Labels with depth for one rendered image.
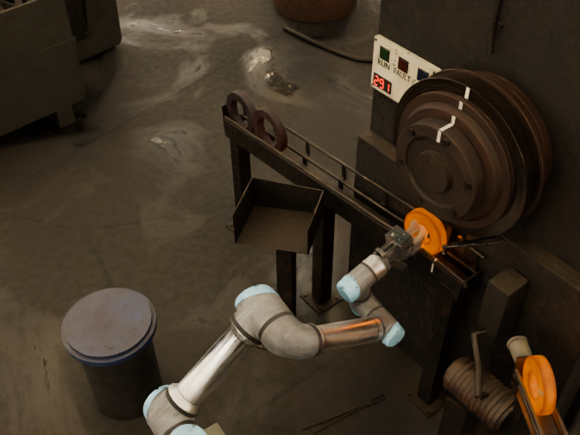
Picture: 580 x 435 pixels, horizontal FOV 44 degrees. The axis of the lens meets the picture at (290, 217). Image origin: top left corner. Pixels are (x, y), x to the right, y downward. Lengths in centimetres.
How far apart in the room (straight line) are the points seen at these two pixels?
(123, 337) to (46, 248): 109
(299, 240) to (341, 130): 157
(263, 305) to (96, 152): 215
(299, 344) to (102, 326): 84
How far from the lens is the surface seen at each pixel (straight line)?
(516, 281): 216
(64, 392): 293
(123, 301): 257
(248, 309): 197
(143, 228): 343
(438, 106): 192
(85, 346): 248
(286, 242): 245
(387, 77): 229
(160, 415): 211
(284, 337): 191
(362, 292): 217
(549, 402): 201
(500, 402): 223
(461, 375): 226
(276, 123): 272
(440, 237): 226
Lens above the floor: 235
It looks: 44 degrees down
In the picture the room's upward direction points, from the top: 1 degrees counter-clockwise
